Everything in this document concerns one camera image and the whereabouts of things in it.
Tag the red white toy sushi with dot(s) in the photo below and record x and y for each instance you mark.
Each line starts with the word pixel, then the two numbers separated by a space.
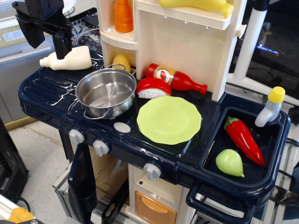
pixel 151 87

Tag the grey stove knob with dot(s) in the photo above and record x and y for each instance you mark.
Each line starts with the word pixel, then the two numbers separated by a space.
pixel 76 137
pixel 101 148
pixel 152 171

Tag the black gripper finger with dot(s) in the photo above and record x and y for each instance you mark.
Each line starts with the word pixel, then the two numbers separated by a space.
pixel 33 35
pixel 62 44

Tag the navy open oven door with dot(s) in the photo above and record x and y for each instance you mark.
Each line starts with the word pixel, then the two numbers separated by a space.
pixel 82 188

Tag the grey oval button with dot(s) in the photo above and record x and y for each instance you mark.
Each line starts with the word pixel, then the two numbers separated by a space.
pixel 122 127

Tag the light green plastic plate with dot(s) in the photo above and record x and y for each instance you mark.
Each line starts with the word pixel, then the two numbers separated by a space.
pixel 169 120

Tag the red toy chili pepper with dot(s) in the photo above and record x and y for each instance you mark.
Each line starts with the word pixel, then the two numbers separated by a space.
pixel 243 139

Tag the red toy ketchup bottle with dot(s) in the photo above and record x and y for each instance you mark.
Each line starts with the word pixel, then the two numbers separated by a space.
pixel 177 80

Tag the orange toy drawer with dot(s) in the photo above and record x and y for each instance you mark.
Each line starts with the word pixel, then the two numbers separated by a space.
pixel 153 211

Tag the grey stove knob middle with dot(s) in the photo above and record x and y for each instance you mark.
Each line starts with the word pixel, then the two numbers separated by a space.
pixel 101 148

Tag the yellow toy corn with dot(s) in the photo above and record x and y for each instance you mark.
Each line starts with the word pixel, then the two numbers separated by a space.
pixel 121 62

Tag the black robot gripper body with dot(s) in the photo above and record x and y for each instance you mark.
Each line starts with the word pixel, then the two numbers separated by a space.
pixel 44 14

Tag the white toy mayonnaise bottle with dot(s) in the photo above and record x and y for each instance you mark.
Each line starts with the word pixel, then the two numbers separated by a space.
pixel 77 59

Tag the cream toy kitchen shelf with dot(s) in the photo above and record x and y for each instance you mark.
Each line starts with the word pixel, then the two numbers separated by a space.
pixel 196 42

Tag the yellow toy banana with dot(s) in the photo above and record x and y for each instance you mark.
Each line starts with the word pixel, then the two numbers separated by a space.
pixel 208 5

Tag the navy toy kitchen counter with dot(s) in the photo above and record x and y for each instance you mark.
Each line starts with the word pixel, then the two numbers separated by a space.
pixel 49 96

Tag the grey toy dishwasher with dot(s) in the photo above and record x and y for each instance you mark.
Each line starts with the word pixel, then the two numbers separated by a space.
pixel 17 60

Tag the grey yellow toy faucet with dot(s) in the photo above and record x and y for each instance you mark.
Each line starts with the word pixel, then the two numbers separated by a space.
pixel 272 107

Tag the grey stove knob left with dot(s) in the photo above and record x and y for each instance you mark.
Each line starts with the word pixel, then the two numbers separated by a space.
pixel 76 137

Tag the orange toy carrot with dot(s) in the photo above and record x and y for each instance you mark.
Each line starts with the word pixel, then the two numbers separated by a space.
pixel 123 19

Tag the grey stove knob right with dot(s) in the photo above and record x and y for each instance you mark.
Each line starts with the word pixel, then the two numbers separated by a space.
pixel 152 171

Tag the green toy pear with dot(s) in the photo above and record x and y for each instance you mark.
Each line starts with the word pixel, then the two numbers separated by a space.
pixel 230 163

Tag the stainless steel pot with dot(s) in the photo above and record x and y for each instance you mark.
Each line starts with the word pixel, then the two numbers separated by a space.
pixel 106 93

